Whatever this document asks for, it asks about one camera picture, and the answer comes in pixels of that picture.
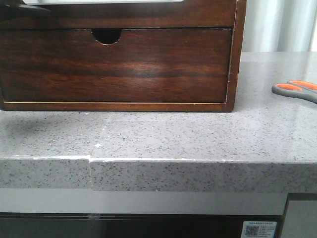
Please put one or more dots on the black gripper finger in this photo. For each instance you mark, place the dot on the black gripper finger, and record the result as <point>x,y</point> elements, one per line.
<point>22,9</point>

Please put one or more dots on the wooden drawer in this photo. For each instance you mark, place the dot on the wooden drawer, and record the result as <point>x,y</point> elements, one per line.
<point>144,65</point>
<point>188,13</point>

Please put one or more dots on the grey orange scissors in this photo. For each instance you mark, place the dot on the grey orange scissors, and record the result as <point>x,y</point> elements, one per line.
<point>297,89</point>

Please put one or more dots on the dark wooden drawer cabinet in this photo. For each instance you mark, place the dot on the dark wooden drawer cabinet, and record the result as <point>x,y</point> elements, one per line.
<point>108,36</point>

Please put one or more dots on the black appliance under counter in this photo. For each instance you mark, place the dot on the black appliance under counter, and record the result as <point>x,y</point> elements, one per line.
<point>41,225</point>

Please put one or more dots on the white QR code sticker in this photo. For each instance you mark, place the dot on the white QR code sticker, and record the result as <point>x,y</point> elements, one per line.
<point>258,229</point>

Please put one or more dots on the grey cabinet door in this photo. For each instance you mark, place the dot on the grey cabinet door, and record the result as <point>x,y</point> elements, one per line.
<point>300,216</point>

